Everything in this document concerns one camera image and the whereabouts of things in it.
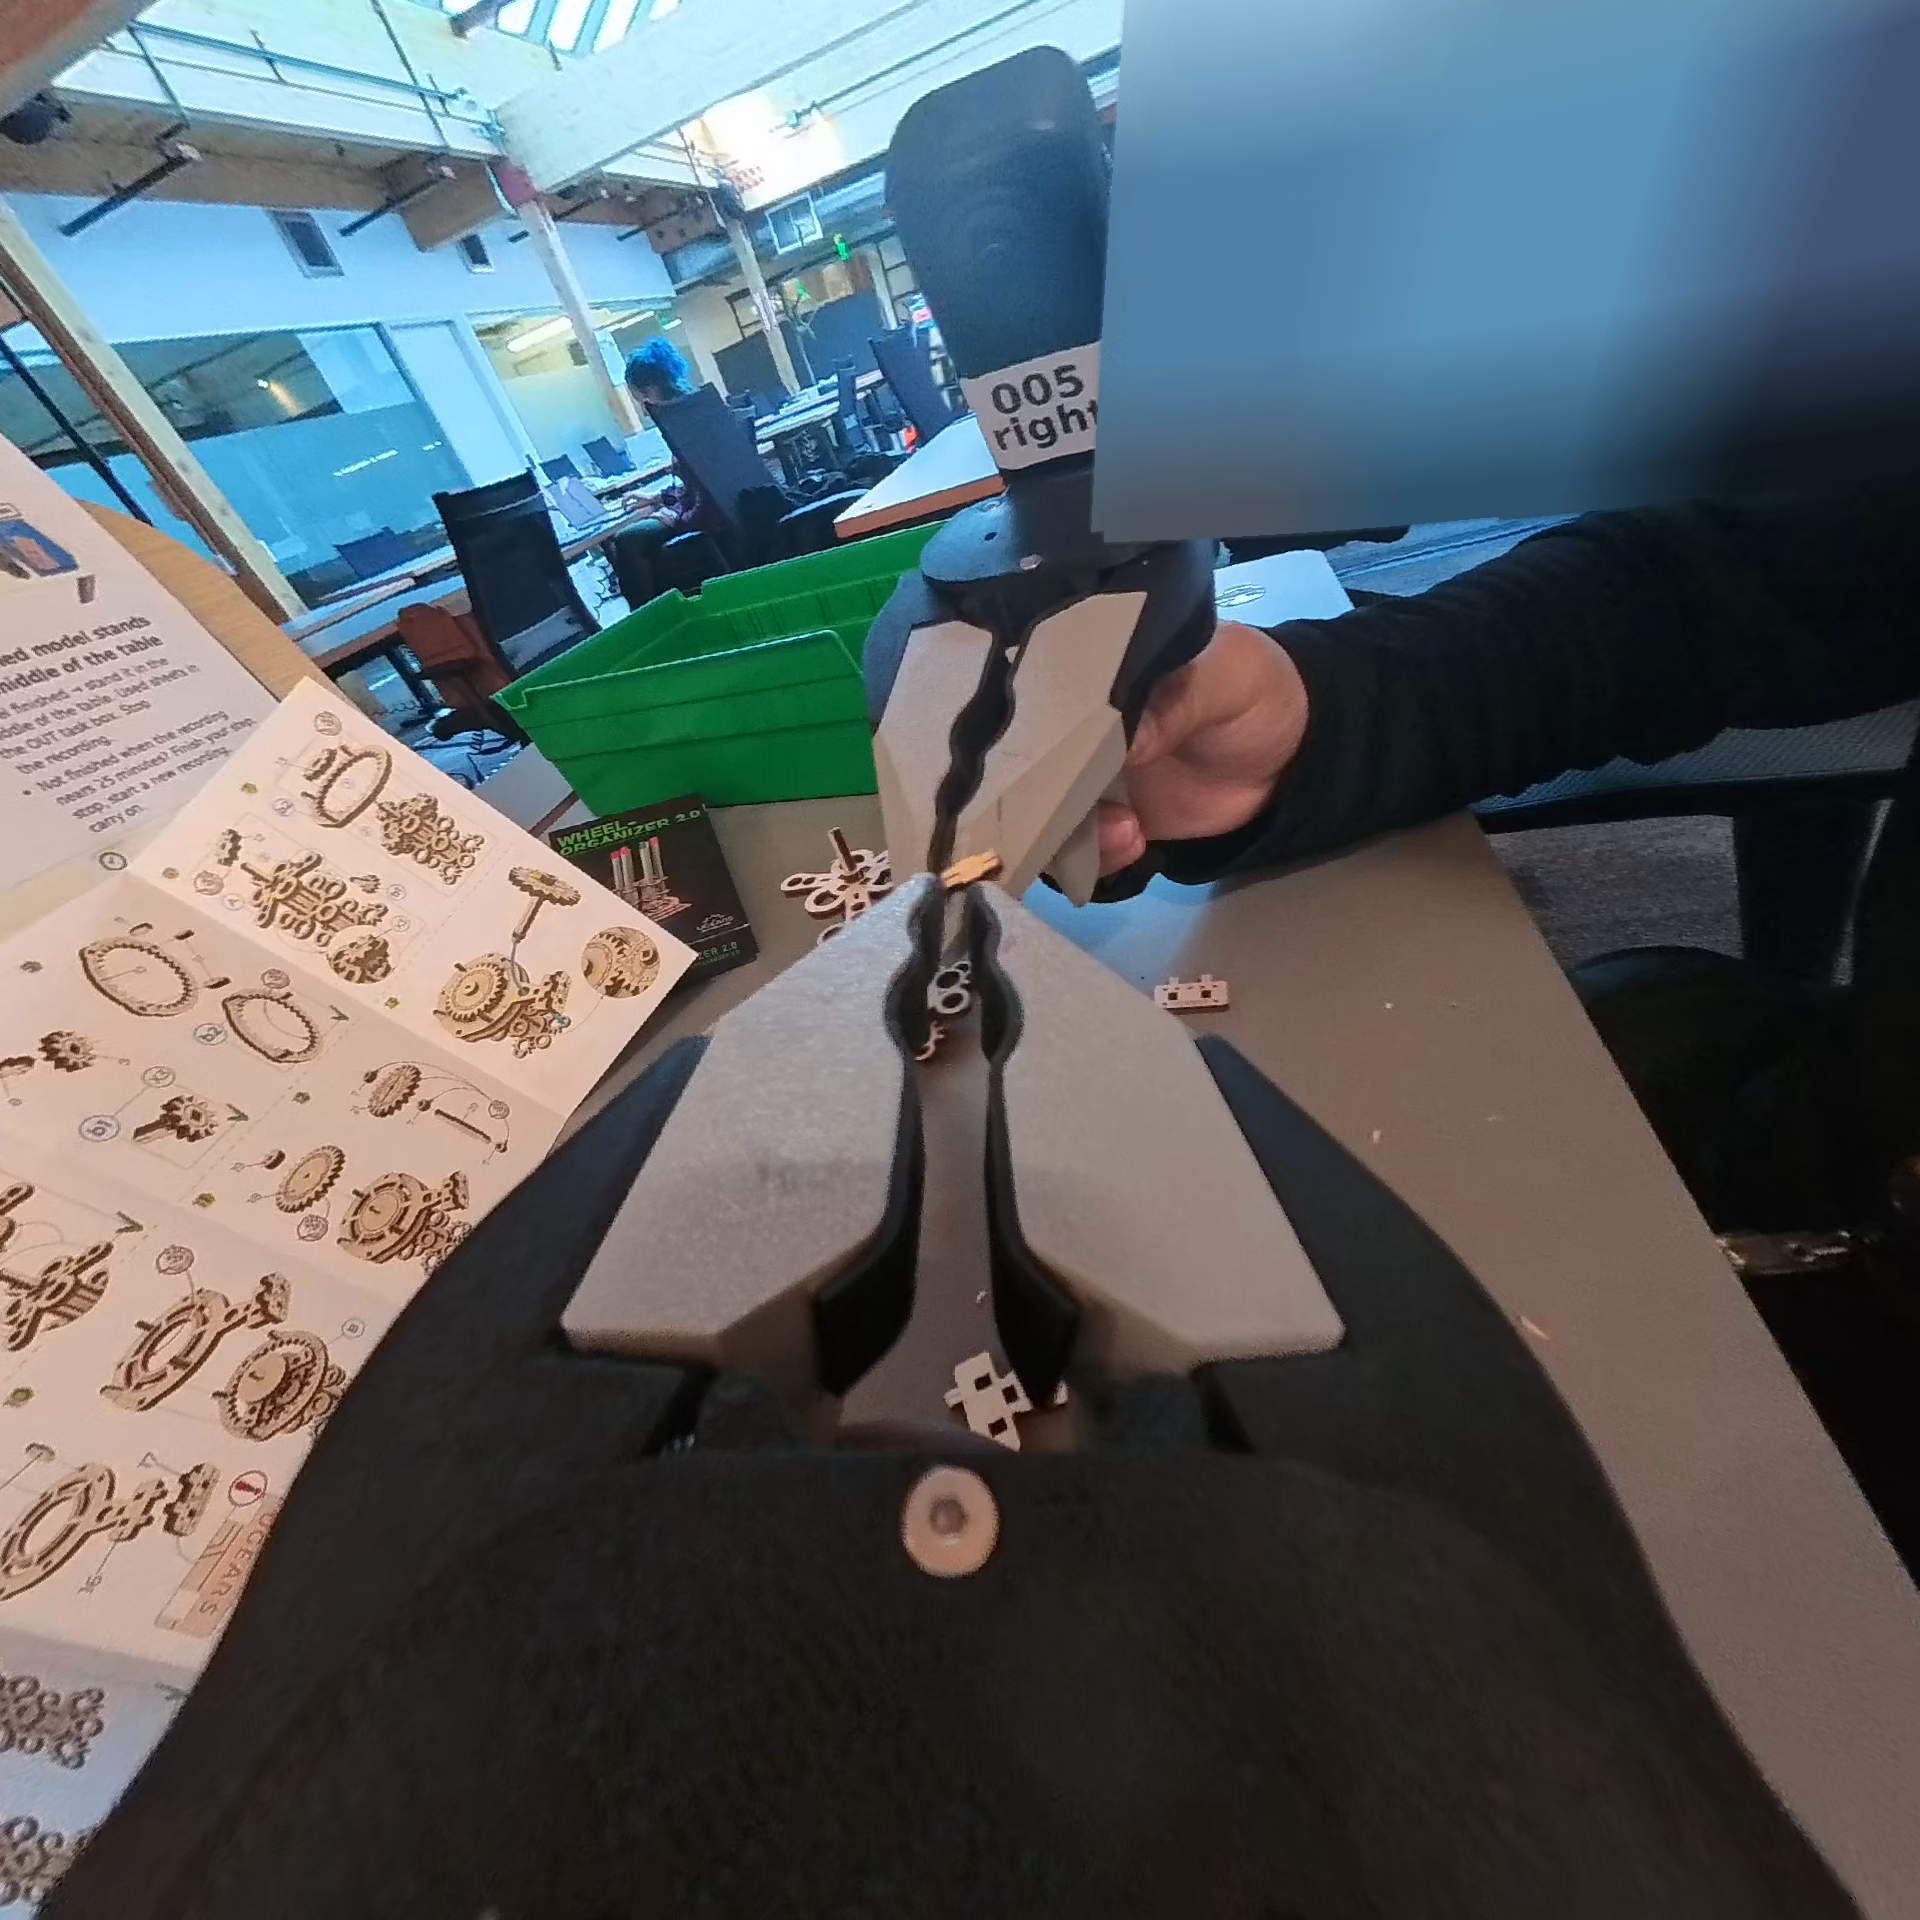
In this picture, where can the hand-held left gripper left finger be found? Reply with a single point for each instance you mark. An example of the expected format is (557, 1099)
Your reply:
(780, 1185)

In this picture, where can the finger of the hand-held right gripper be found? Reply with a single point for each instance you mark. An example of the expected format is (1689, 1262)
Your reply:
(914, 720)
(1065, 720)

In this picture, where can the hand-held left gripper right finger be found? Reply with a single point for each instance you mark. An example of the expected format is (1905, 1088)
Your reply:
(1154, 1185)

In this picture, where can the small wooden pin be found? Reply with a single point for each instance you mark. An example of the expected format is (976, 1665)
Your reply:
(972, 869)

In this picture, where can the person's right forearm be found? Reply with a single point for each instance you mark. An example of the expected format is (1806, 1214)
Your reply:
(1575, 645)

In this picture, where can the person's right hand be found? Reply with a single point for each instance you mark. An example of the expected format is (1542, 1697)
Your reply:
(1215, 750)

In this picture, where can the green plastic bin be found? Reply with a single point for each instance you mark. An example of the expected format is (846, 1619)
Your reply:
(809, 593)
(676, 720)

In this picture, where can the wooden flower tower assembly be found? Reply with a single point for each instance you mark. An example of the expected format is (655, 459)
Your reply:
(840, 891)

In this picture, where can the small wooden connector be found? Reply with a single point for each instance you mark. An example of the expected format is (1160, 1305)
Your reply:
(1193, 991)
(989, 1395)

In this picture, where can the orange-edged table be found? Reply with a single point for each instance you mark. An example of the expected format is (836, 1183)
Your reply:
(932, 480)

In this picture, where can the black kit box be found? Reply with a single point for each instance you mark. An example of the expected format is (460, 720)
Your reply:
(662, 886)

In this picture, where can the black office chair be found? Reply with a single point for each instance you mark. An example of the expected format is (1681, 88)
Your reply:
(510, 569)
(720, 464)

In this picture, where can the printed instruction booklet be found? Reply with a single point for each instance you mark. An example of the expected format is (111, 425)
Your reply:
(224, 1049)

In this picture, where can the person's dark trousers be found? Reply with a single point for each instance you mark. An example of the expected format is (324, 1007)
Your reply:
(1770, 1125)

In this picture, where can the black chair armrest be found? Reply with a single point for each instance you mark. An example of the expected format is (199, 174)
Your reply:
(1695, 765)

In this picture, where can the white instruction board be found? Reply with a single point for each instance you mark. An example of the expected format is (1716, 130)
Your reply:
(76, 704)

